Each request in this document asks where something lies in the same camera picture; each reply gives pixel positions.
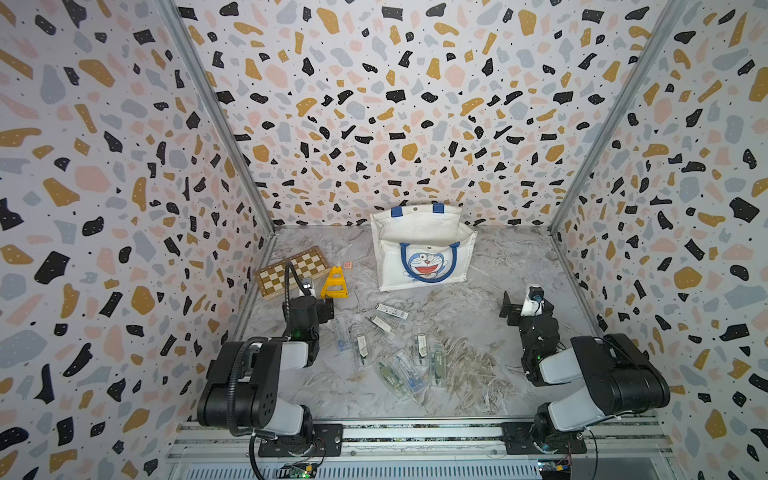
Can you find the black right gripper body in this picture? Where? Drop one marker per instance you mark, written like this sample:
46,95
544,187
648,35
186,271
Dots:
526,327

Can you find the clear compass case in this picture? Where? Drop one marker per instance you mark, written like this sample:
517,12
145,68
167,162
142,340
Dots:
343,336

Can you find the white label compass case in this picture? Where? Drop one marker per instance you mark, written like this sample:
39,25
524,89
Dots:
382,325
363,352

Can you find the white Doraemon canvas bag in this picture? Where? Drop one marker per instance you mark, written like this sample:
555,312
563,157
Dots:
421,245

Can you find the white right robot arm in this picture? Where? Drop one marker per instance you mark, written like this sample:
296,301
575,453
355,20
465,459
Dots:
617,378

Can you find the barcode label compass case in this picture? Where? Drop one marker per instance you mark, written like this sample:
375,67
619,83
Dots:
392,311

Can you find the yellow plastic triangular stand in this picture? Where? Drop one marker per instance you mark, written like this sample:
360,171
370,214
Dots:
335,286

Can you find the olive label compass case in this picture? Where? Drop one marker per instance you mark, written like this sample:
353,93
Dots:
391,378

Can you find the blue compass case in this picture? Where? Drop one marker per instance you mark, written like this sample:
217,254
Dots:
413,377

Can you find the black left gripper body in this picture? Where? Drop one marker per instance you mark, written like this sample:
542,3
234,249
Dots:
320,314

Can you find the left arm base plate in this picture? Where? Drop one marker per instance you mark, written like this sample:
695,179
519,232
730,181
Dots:
319,440

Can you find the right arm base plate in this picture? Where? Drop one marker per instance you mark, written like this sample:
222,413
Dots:
530,438

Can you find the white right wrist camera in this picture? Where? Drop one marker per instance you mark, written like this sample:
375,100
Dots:
533,302

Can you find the green label compass case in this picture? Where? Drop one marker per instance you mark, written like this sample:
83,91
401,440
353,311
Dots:
438,364

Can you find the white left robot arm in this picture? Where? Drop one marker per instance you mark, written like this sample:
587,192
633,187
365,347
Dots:
241,391

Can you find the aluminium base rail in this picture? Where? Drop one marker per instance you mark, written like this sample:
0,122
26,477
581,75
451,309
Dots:
632,447

